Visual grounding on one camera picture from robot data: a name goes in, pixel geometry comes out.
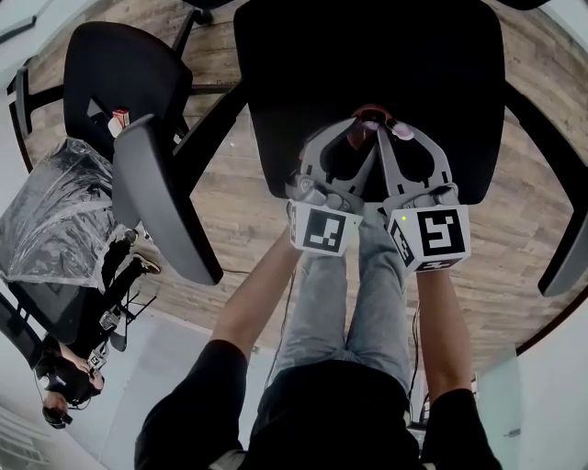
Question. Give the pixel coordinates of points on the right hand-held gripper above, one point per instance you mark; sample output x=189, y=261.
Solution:
x=436, y=234

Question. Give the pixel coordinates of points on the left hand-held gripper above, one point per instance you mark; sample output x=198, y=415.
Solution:
x=324, y=227

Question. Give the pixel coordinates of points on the red cup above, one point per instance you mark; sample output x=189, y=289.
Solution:
x=367, y=111

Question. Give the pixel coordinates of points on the person's right forearm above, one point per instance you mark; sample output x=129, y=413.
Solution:
x=441, y=330

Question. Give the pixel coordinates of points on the person's left forearm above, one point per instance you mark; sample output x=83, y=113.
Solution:
x=262, y=294

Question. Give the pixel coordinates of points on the person's legs in grey jeans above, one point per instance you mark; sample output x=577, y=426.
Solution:
x=349, y=303

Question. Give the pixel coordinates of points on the small red box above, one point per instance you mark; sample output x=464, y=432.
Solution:
x=121, y=117

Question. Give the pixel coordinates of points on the small black office chair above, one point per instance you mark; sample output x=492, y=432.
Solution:
x=119, y=69

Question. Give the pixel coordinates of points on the person's black shirt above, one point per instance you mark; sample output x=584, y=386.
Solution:
x=331, y=413

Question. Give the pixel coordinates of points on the plastic-wrapped chair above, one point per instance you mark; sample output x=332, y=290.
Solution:
x=50, y=211

